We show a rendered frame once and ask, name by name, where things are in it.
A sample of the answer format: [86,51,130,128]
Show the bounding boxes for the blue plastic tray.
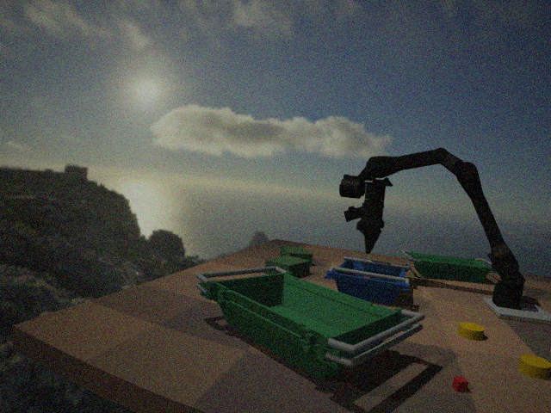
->
[325,260,410,305]

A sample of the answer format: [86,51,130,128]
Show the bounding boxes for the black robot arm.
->
[339,148,525,310]

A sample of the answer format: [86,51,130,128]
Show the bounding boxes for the yellow short cylinder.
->
[458,322,485,341]
[517,354,551,379]

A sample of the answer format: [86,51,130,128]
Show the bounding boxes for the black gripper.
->
[356,200,384,254]

